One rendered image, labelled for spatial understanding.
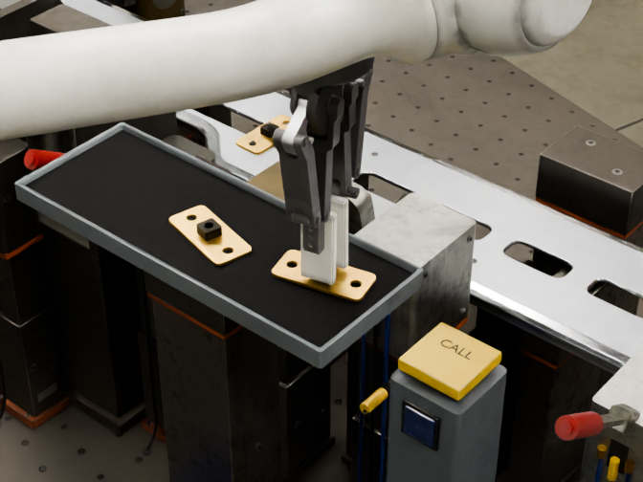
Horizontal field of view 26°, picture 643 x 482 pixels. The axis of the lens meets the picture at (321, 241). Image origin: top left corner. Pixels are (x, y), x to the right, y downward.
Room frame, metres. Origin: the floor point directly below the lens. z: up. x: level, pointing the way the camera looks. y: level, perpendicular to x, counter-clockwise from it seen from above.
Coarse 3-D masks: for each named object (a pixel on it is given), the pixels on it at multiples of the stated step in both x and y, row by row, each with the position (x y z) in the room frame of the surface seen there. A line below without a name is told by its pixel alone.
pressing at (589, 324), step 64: (0, 0) 1.74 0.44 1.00; (64, 0) 1.74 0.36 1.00; (192, 128) 1.42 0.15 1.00; (448, 192) 1.28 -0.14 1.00; (512, 192) 1.28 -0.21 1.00; (576, 256) 1.16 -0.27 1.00; (640, 256) 1.16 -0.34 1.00; (512, 320) 1.06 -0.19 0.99; (576, 320) 1.06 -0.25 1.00; (640, 320) 1.06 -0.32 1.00
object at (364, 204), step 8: (352, 184) 1.14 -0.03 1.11; (360, 192) 1.13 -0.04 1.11; (352, 200) 1.12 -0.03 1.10; (360, 200) 1.12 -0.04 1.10; (368, 200) 1.12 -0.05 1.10; (352, 208) 1.12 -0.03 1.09; (360, 208) 1.11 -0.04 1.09; (368, 208) 1.12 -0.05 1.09; (352, 216) 1.12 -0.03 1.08; (360, 216) 1.11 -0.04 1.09; (368, 216) 1.12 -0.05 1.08; (352, 224) 1.12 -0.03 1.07; (360, 224) 1.11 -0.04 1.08; (352, 232) 1.13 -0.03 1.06
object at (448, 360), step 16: (432, 336) 0.85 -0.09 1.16; (448, 336) 0.85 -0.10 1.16; (464, 336) 0.85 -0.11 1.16; (416, 352) 0.83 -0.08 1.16; (432, 352) 0.83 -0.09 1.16; (448, 352) 0.83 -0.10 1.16; (464, 352) 0.83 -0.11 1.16; (480, 352) 0.83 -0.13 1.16; (496, 352) 0.83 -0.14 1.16; (400, 368) 0.82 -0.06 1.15; (416, 368) 0.81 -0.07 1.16; (432, 368) 0.81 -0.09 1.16; (448, 368) 0.81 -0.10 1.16; (464, 368) 0.81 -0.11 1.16; (480, 368) 0.81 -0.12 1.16; (432, 384) 0.80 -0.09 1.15; (448, 384) 0.79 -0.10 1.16; (464, 384) 0.79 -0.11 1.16
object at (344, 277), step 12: (288, 252) 0.95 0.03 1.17; (336, 264) 0.92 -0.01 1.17; (276, 276) 0.92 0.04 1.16; (288, 276) 0.92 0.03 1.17; (300, 276) 0.92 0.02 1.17; (336, 276) 0.92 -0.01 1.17; (348, 276) 0.92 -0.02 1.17; (360, 276) 0.92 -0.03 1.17; (372, 276) 0.92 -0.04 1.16; (312, 288) 0.91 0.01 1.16; (324, 288) 0.90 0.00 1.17; (336, 288) 0.90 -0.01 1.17; (348, 288) 0.90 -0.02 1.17; (360, 288) 0.90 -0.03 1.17; (360, 300) 0.89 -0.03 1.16
